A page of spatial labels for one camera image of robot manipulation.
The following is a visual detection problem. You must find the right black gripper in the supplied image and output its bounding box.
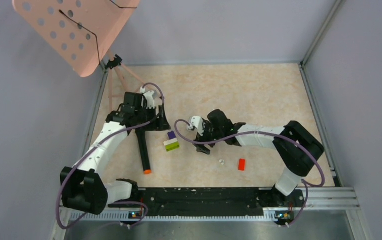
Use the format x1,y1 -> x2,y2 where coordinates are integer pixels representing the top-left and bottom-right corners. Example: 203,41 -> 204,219
193,120 -> 224,155

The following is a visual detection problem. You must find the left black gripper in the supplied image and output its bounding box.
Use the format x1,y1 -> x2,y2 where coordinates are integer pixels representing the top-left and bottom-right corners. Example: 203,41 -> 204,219
135,104 -> 170,131

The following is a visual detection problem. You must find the aluminium frame rail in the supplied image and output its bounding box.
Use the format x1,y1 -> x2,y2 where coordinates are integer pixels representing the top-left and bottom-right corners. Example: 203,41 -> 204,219
51,187 -> 372,240

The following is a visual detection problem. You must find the pink perforated music stand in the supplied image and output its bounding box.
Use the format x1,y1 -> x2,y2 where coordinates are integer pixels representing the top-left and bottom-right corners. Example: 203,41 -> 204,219
12,0 -> 145,110

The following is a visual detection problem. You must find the red toy brick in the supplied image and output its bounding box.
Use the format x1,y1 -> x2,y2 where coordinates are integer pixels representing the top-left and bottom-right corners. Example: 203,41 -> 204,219
237,158 -> 246,171

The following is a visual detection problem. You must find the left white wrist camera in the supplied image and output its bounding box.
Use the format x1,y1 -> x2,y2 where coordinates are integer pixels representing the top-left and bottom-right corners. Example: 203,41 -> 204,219
139,87 -> 160,110

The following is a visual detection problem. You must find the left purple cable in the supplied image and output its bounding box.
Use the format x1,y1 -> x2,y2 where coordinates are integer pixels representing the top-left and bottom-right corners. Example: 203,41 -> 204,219
55,82 -> 166,230

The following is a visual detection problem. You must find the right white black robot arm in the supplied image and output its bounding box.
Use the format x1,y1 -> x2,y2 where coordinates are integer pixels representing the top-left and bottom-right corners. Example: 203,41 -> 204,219
188,109 -> 324,206

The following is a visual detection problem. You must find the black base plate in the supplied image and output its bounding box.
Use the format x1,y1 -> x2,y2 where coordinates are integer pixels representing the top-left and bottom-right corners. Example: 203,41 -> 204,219
124,187 -> 304,217

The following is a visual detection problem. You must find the black marker orange cap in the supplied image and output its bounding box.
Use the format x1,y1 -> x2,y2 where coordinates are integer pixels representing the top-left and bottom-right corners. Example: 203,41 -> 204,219
135,128 -> 151,175

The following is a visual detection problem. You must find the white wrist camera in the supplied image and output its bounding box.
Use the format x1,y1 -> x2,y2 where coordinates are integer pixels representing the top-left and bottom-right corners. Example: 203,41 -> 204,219
139,87 -> 160,110
187,116 -> 205,136

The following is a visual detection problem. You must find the purple white green block stack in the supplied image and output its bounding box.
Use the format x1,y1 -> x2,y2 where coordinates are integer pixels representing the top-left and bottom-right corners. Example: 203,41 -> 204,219
163,131 -> 180,152

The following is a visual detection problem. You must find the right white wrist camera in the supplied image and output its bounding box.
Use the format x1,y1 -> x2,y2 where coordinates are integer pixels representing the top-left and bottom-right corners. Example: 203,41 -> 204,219
187,116 -> 205,136

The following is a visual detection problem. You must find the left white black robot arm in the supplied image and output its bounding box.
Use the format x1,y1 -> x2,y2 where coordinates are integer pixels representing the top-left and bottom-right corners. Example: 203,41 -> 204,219
60,89 -> 170,215

